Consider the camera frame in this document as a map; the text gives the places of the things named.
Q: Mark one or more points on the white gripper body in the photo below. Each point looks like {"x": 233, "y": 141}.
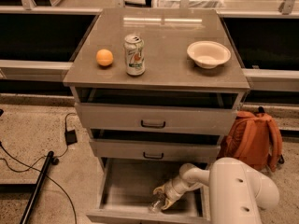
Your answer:
{"x": 170, "y": 191}

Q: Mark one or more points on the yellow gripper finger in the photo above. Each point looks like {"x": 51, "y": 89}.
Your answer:
{"x": 167, "y": 204}
{"x": 160, "y": 189}

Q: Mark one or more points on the clear plastic water bottle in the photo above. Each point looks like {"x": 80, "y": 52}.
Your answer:
{"x": 158, "y": 203}

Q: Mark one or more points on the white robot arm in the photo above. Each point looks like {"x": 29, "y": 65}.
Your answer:
{"x": 237, "y": 192}

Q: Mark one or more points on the bottom grey drawer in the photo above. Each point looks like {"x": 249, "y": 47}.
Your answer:
{"x": 126, "y": 194}

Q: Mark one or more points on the grey drawer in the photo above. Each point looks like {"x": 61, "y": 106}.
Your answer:
{"x": 152, "y": 146}
{"x": 210, "y": 113}
{"x": 126, "y": 194}

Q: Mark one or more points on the middle grey drawer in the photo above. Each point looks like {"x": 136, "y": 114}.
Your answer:
{"x": 152, "y": 146}

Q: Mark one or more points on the grey drawer cabinet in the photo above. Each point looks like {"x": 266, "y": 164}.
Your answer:
{"x": 166, "y": 34}

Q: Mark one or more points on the top grey drawer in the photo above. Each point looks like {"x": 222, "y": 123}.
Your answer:
{"x": 210, "y": 113}

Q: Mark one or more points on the orange backpack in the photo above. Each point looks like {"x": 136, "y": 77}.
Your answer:
{"x": 254, "y": 139}

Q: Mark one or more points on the black power adapter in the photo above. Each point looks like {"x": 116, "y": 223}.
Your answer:
{"x": 70, "y": 137}

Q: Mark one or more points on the black pole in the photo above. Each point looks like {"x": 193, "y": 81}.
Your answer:
{"x": 37, "y": 188}

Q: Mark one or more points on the white paper bowl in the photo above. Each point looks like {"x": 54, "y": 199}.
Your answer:
{"x": 208, "y": 54}

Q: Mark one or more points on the orange fruit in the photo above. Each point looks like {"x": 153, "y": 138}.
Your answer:
{"x": 104, "y": 57}

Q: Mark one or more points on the green white soda can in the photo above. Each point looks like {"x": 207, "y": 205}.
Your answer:
{"x": 134, "y": 55}

